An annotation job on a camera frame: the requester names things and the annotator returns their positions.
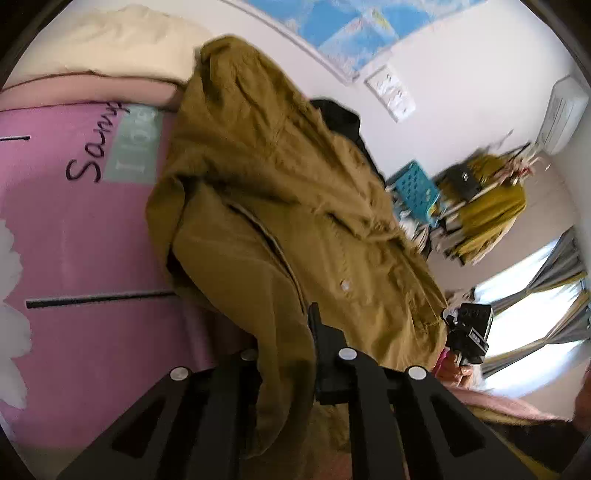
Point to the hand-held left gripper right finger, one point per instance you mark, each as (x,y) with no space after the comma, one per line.
(332,364)

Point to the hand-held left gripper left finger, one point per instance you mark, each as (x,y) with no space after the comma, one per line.
(207,392)

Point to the olive brown jacket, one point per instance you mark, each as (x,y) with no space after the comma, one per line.
(277,207)

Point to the person's right hand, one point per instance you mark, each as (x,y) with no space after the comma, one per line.
(455,371)

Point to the bright window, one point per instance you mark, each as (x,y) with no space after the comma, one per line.
(512,323)

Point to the grey curtain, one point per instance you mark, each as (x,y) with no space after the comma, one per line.
(558,258)

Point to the black handbag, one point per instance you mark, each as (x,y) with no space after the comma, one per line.
(464,182)

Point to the teal plastic basket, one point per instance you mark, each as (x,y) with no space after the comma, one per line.
(415,184)

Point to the pink daisy print bedsheet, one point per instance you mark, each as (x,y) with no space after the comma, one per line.
(83,254)

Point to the white air conditioner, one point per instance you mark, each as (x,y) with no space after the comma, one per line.
(561,115)

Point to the black garment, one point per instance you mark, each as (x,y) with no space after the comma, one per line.
(341,122)

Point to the pale pink folded cloth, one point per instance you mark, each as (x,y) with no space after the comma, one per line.
(92,90)

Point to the cream folded cloth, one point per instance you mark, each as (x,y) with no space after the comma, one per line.
(115,41)

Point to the white wall switch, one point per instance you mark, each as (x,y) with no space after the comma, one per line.
(404,110)

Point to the colourful wall map poster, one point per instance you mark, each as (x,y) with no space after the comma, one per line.
(351,27)

